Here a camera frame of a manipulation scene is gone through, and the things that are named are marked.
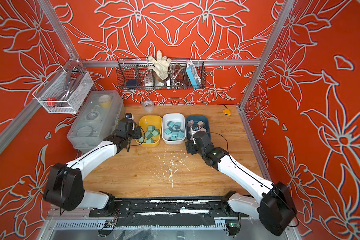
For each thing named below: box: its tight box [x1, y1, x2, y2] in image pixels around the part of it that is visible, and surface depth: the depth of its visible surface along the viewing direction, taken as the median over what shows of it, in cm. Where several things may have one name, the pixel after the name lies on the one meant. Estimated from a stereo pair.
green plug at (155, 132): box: [151, 129, 160, 137], surface depth 102 cm
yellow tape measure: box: [222, 108, 231, 116], surface depth 116 cm
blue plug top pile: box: [166, 120, 175, 128], surface depth 108 cm
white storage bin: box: [161, 113, 187, 145], surface depth 106 cm
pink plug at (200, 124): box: [197, 120, 206, 128], surface depth 109 cm
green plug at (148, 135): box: [144, 131, 154, 139], surface depth 102 cm
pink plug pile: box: [187, 119, 194, 128], surface depth 106 cm
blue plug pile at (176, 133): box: [171, 131, 181, 137], surface depth 102 cm
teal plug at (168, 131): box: [164, 127, 174, 135], surface depth 103 cm
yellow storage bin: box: [135, 115, 163, 147], surface depth 102 cm
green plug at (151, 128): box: [147, 125, 155, 133], surface depth 105 cm
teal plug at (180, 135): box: [176, 131, 185, 139], surface depth 102 cm
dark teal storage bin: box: [186, 115, 210, 142], surface depth 108 cm
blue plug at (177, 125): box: [174, 122, 182, 130], surface depth 108 cm
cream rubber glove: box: [147, 50, 172, 81], surface depth 92 cm
